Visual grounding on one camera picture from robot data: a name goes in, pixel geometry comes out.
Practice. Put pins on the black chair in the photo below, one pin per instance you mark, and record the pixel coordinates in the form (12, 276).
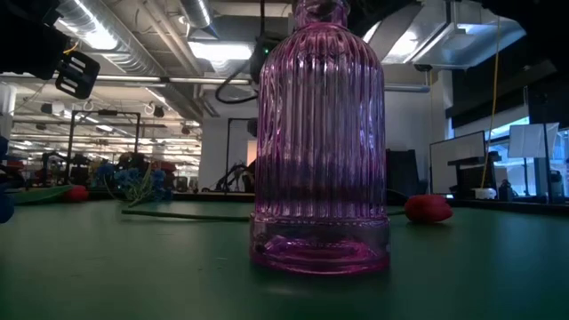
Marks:
(402, 175)

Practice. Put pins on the white panel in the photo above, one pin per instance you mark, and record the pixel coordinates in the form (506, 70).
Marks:
(533, 140)

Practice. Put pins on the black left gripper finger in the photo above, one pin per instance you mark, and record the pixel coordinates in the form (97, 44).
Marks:
(80, 73)

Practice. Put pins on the white monitor back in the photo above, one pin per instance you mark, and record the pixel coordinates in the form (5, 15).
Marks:
(458, 164)

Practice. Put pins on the black stand frame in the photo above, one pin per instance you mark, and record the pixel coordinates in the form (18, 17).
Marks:
(106, 113)

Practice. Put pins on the black overhead camera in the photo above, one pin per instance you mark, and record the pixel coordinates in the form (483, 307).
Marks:
(264, 55)

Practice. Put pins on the blue artificial flower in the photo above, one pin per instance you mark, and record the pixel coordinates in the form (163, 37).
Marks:
(129, 177)

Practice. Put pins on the green table mat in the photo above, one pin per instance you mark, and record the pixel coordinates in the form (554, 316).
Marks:
(133, 275)

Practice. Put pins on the purple ribbed glass vase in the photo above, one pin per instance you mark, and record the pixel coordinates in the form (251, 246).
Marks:
(320, 155)

